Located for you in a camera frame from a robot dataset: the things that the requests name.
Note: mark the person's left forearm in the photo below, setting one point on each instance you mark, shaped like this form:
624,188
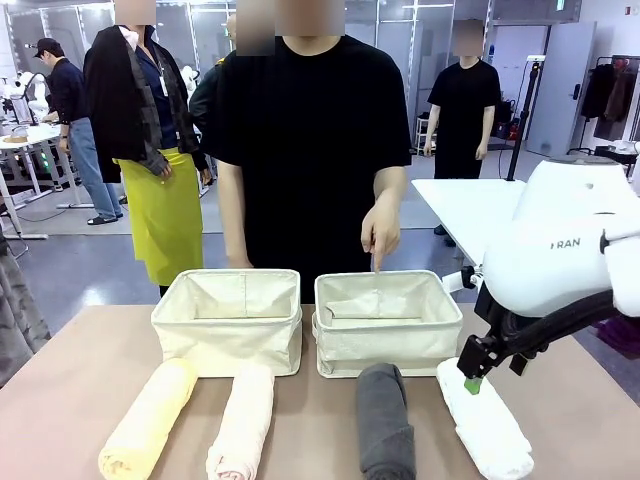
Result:
391,185

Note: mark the white folding table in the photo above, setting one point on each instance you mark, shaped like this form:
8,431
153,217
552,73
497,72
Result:
465,210

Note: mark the black luggage bags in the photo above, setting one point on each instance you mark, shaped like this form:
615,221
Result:
506,122

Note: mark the pink towel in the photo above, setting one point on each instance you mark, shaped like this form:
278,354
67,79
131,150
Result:
242,425

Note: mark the person's right forearm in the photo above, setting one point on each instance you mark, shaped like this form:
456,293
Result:
232,210

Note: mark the white towel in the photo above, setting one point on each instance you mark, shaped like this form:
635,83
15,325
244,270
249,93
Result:
490,430

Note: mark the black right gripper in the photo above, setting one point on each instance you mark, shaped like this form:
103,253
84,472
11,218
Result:
476,357

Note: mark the person's left hand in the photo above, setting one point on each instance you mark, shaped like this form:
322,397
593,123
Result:
382,230

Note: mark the person in black t-shirt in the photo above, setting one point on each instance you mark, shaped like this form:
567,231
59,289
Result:
310,150

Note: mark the bystander in dark jacket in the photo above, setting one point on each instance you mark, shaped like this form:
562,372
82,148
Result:
202,110

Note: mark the clothes rack with dark coats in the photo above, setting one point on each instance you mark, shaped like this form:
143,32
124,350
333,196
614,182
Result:
607,95

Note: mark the purple cloth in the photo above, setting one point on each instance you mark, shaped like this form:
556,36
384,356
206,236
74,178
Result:
620,335

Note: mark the yellow towel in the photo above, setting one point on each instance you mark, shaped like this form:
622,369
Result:
145,425

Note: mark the grey door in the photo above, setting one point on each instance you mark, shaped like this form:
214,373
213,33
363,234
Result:
560,90

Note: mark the small white background robot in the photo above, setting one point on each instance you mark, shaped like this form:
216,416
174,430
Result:
27,95

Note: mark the wooden shoe rack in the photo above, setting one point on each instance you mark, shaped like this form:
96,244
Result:
424,135

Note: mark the white work desk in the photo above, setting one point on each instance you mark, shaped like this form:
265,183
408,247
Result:
30,137

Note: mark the grey towel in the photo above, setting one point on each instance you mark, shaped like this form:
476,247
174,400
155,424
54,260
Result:
385,425

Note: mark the man in dark shirt, jeans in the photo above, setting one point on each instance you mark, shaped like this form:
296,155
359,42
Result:
75,110

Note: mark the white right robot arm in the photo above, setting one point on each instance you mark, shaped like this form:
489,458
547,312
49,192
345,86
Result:
550,260

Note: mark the person's right hand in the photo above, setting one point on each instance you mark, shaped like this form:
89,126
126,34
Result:
239,261

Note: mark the black tripod pole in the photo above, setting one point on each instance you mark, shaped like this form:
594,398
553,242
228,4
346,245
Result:
522,115

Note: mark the black utility cart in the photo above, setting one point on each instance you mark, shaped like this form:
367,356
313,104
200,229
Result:
617,152

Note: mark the cream fabric basket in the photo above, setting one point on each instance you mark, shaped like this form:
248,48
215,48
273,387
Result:
390,345
225,340

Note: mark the bystander in black outfit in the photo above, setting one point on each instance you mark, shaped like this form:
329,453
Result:
462,120

